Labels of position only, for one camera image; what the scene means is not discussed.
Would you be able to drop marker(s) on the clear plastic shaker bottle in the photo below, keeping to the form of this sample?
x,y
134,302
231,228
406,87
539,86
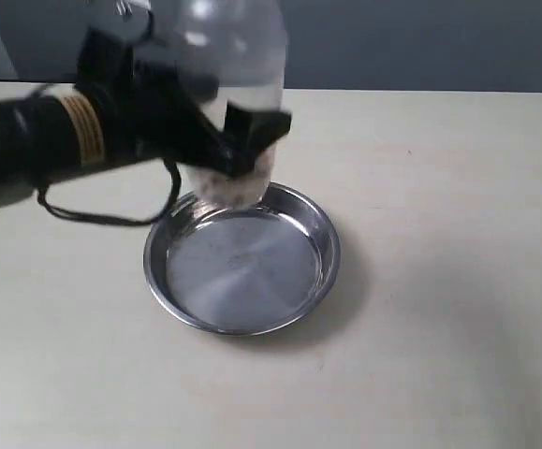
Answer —
x,y
244,45

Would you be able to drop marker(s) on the round steel tray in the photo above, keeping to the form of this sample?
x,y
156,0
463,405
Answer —
x,y
245,272

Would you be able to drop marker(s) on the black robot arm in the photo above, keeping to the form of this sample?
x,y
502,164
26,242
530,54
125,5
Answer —
x,y
47,139

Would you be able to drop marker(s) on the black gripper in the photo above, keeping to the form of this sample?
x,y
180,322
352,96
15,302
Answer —
x,y
159,105

